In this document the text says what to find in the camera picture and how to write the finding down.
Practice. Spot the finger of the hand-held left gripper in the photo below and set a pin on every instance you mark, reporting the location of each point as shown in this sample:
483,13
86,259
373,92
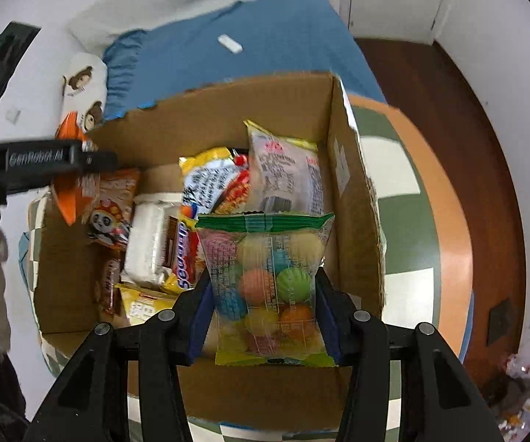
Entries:
101,161

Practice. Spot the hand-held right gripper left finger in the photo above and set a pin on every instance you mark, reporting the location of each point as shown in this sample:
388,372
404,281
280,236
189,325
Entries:
200,322

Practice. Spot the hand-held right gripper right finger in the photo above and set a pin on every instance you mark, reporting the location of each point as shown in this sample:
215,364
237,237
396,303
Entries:
327,313

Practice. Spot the orange snack packet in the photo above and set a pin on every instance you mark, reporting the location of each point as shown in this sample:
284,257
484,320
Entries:
69,193

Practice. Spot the small yellow panda packet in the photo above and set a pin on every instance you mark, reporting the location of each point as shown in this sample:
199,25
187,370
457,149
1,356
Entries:
147,306

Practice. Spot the panda print seed packet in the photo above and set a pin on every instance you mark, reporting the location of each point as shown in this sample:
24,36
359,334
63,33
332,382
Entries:
110,221

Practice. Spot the colourful candy ball packet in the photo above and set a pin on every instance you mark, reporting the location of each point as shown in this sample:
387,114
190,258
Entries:
265,285

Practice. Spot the cardboard box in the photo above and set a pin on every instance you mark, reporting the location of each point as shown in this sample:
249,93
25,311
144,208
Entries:
292,396

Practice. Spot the clear white snack packet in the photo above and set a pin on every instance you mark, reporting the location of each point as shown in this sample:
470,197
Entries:
149,239

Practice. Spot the brown snack packet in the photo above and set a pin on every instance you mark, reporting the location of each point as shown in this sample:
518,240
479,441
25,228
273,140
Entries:
109,287

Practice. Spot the yellow instant noodle packet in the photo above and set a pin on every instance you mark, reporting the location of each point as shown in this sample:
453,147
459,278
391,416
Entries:
209,184

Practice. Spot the clear yellow cracker packet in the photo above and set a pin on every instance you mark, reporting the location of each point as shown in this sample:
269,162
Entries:
283,175

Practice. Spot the bear print pillow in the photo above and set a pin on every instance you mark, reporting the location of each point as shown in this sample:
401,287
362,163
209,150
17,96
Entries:
83,83

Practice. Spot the light blue pillow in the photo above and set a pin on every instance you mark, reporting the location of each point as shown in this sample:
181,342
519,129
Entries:
23,251

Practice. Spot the green white checkered blanket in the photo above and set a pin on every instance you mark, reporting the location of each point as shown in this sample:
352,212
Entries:
398,170

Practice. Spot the dark floor outlet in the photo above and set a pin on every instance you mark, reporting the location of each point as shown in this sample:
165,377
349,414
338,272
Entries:
499,320

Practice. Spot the small white block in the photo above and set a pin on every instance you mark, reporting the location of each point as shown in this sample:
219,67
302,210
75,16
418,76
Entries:
230,45

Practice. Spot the pile of floor clutter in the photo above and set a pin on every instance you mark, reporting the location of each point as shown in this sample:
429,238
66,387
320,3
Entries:
518,391

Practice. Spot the blue bedsheet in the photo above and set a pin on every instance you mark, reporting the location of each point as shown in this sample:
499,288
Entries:
269,27

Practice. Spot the white wall socket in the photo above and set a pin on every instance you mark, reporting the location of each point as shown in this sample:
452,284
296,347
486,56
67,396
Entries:
14,115

